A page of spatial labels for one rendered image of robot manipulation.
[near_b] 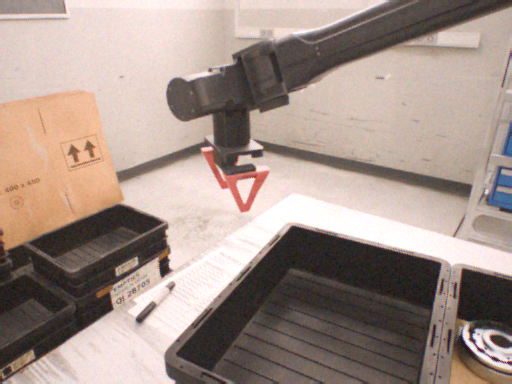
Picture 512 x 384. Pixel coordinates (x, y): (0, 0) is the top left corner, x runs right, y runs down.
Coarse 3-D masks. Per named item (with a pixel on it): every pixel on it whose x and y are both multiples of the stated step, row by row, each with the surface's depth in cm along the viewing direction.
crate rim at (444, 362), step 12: (456, 264) 67; (468, 264) 67; (456, 276) 64; (492, 276) 65; (504, 276) 64; (456, 288) 62; (456, 300) 59; (444, 312) 57; (456, 312) 57; (444, 324) 55; (444, 336) 53; (444, 348) 51; (444, 360) 49; (444, 372) 47
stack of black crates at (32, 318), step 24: (0, 288) 134; (24, 288) 141; (48, 288) 132; (0, 312) 136; (24, 312) 137; (48, 312) 137; (72, 312) 125; (0, 336) 127; (24, 336) 114; (48, 336) 121; (72, 336) 127; (0, 360) 111; (24, 360) 116
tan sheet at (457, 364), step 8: (456, 320) 70; (464, 320) 69; (456, 328) 68; (456, 336) 66; (456, 352) 63; (456, 360) 62; (456, 368) 60; (464, 368) 60; (456, 376) 59; (464, 376) 59; (472, 376) 59
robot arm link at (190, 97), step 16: (240, 64) 55; (176, 80) 51; (192, 80) 50; (208, 80) 50; (224, 80) 52; (240, 80) 54; (176, 96) 52; (192, 96) 50; (208, 96) 50; (224, 96) 52; (240, 96) 54; (288, 96) 54; (176, 112) 53; (192, 112) 51; (208, 112) 53
